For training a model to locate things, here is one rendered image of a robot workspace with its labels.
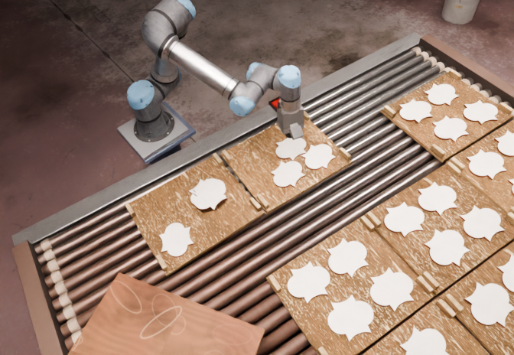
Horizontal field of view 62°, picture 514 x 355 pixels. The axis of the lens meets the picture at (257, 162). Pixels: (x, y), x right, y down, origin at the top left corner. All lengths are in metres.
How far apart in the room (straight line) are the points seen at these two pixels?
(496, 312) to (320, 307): 0.52
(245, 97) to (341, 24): 2.74
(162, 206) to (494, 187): 1.24
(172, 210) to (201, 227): 0.14
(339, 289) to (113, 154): 2.18
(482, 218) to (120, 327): 1.24
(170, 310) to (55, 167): 2.15
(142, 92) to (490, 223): 1.40
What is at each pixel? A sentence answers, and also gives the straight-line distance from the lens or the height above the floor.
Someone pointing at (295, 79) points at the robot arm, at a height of 1.33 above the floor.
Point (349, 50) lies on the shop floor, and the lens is 3.78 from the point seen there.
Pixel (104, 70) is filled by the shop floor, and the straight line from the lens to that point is 3.96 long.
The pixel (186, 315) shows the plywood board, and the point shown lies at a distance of 1.34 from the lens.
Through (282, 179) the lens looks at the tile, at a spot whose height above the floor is 0.95.
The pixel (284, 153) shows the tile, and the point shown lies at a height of 0.95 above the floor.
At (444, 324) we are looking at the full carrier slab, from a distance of 1.48.
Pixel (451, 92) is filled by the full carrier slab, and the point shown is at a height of 0.95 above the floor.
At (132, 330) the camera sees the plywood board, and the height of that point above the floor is 1.04.
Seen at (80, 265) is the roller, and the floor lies 0.92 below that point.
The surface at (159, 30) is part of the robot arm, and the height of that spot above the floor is 1.47.
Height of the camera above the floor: 2.28
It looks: 52 degrees down
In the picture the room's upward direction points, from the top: 7 degrees counter-clockwise
